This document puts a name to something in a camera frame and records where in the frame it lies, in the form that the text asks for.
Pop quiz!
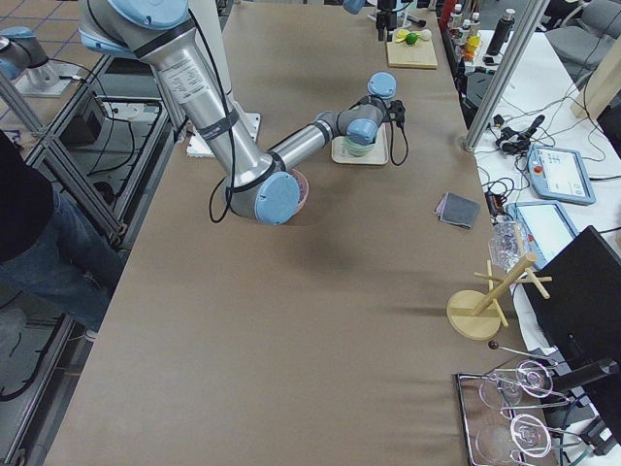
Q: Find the green bowl on tray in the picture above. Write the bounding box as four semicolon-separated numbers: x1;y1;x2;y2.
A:
343;146;374;158

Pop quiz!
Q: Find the standing person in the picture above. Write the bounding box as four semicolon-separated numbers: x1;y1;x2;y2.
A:
1;134;124;340

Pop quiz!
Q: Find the green lime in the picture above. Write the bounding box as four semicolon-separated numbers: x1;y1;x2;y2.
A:
405;32;419;46

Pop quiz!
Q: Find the teach pendant lower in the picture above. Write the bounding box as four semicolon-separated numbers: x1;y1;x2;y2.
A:
506;200;578;269

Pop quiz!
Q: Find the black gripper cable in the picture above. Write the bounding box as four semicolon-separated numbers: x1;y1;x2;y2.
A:
387;123;409;167

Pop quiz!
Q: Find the white garlic bulb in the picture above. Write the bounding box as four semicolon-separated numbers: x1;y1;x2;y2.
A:
418;29;432;42

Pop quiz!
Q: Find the cream serving tray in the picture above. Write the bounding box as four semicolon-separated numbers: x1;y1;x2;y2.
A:
331;125;389;166

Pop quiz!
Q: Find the aluminium frame post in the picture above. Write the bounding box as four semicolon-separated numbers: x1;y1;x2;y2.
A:
463;0;549;152

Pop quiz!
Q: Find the black water bottle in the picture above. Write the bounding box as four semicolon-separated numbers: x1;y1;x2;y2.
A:
485;8;515;56

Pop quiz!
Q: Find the wire glass rack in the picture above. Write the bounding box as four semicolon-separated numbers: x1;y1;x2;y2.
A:
455;340;596;465

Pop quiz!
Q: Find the black monitor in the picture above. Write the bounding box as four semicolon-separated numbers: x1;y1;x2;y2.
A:
524;224;621;384

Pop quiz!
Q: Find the pink bowl with ice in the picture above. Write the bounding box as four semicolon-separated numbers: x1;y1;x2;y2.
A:
290;169;310;215

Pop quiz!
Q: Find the grey and pink cloth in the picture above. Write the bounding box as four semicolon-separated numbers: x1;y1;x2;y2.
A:
435;192;480;229

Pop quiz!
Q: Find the teach pendant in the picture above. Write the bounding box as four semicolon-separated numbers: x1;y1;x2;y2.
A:
506;200;578;269
527;145;596;206

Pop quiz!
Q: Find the clear glass cup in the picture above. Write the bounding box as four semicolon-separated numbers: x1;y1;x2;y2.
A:
488;221;530;271

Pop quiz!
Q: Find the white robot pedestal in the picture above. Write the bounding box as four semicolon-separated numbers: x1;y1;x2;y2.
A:
186;0;262;161

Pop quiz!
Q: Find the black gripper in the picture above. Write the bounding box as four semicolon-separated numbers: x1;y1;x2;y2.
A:
388;100;406;130
376;0;397;40

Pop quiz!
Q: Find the green bowl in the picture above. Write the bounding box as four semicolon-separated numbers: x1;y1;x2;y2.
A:
343;146;374;158
343;137;375;147

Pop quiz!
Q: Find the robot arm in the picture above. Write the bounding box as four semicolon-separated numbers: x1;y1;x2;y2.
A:
79;1;403;225
343;0;397;42

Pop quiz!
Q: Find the teach pendant upper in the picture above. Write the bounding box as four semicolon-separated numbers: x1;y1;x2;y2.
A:
527;145;596;206

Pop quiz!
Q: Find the wooden cutting board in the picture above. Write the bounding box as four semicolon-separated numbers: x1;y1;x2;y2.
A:
385;29;438;69

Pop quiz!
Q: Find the wooden mug tree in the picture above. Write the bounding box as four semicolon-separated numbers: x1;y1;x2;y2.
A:
446;248;552;341

